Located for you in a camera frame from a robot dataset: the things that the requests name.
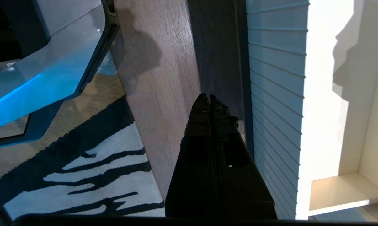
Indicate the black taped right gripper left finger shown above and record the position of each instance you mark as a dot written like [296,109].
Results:
[188,185]

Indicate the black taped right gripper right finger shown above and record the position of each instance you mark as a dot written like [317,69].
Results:
[248,191]

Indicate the white fluted drawer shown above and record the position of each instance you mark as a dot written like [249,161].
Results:
[276,78]

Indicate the silver grey robot base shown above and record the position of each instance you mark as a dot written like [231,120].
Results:
[35,78]

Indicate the black white patterned rug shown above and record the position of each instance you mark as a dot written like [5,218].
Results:
[91,169]

